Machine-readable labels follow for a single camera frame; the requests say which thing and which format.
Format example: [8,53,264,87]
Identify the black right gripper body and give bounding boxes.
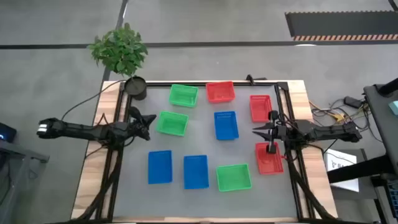
[275,120,298,142]

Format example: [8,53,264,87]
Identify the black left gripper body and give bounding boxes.
[126,121,142,140]

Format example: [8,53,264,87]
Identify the red plastic basket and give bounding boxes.
[205,81,236,104]
[255,142,285,175]
[249,94,274,123]

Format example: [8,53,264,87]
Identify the green plastic basket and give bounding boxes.
[155,110,190,137]
[169,83,200,108]
[216,163,253,192]

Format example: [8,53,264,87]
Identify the blue plastic basket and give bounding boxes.
[147,150,174,185]
[183,154,210,190]
[213,110,240,141]

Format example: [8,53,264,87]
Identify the black clamp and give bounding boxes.
[245,73,267,85]

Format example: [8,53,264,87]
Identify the grey table mat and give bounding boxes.
[113,85,299,218]

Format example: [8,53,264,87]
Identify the white printed box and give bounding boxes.
[323,148,361,193]

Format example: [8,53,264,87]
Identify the green potted plant black pot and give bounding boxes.
[88,22,149,101]

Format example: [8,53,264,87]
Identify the black power adapter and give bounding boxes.
[343,96,363,109]

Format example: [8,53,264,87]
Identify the black workstation stand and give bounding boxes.
[326,77,398,224]

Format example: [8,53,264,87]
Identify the grey side table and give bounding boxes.
[0,139,50,224]

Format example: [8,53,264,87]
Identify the black floor mat hazard stripe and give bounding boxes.
[285,11,398,42]

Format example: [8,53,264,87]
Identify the blue crate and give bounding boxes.
[387,183,398,215]

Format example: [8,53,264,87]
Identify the black device blue light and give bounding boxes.
[0,122,18,144]

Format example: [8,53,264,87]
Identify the black aluminium table frame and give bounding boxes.
[70,80,340,224]

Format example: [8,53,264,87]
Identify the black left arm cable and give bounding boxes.
[60,80,126,121]

